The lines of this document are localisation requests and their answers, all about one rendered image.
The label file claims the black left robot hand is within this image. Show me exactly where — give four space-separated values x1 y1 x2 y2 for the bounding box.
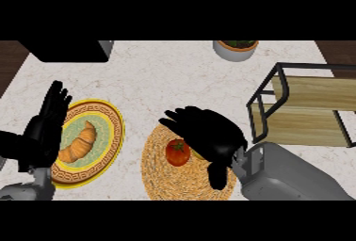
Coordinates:
0 80 74 173

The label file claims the white potted plant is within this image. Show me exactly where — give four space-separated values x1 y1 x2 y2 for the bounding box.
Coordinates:
211 40 260 63

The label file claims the black box appliance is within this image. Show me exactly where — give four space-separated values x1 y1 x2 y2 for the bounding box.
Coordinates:
16 40 115 63

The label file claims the black wooden tiered shelf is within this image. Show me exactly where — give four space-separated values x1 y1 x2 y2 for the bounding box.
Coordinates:
245 61 356 149

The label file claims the round woven placemat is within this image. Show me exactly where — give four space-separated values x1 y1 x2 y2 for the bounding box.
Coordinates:
140 122 239 201

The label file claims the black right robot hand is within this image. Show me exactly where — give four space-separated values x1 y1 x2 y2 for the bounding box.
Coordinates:
156 105 250 191

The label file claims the red tomato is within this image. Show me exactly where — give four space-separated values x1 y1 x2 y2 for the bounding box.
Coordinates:
164 138 192 168

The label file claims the yellow lemon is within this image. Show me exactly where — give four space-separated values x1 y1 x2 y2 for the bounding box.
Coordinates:
190 148 207 162

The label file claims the yellow patterned plate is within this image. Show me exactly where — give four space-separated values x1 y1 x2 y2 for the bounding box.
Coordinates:
49 98 127 190

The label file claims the golden croissant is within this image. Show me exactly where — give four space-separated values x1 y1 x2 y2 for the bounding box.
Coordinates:
57 120 99 164

